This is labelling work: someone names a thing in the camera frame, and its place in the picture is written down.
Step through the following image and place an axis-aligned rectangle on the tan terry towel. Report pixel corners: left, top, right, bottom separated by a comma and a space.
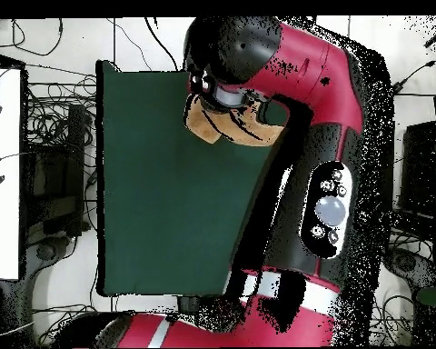
183, 93, 290, 147

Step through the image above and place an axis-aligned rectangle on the black flat panel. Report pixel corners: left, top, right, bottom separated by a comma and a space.
399, 121, 436, 219

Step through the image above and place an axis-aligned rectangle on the dark green tablecloth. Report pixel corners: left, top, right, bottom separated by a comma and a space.
95, 59, 290, 297

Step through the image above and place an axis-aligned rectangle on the small black round device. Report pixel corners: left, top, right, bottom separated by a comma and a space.
35, 242, 58, 262

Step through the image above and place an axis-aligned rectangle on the black bulky floor device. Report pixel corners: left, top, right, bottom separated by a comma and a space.
384, 246, 436, 292

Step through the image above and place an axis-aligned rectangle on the white desk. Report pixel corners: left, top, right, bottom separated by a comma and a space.
0, 66, 23, 281

